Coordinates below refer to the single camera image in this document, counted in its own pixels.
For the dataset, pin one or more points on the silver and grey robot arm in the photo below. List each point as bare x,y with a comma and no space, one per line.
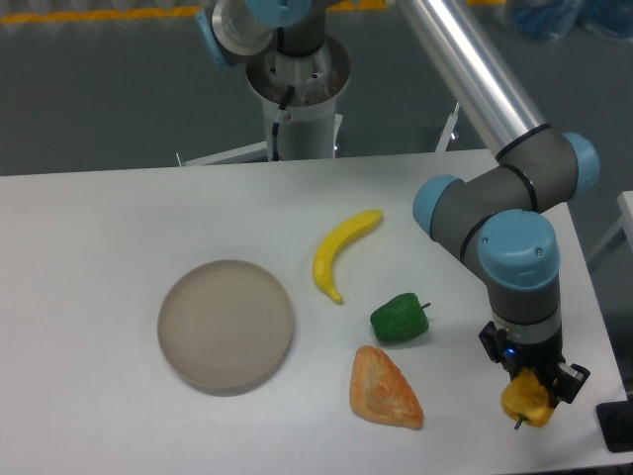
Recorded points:
494,224

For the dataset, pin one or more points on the orange toy pastry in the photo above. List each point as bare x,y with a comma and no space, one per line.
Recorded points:
380,394

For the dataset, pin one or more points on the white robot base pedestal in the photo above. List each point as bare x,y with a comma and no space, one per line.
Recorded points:
298,95

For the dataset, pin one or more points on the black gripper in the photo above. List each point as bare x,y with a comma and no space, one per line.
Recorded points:
543,358

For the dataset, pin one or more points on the white metal frame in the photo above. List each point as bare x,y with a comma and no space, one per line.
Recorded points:
448,132

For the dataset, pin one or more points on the yellow toy pepper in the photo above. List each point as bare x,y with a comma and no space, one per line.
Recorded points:
526,401

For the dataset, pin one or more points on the beige round plate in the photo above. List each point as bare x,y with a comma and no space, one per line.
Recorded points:
226,326

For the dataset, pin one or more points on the green toy pepper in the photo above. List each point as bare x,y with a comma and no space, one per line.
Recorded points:
401,319

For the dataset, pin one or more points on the black device at table edge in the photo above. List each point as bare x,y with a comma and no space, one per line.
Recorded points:
615,421

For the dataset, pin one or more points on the yellow toy banana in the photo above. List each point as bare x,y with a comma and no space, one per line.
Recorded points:
344,234

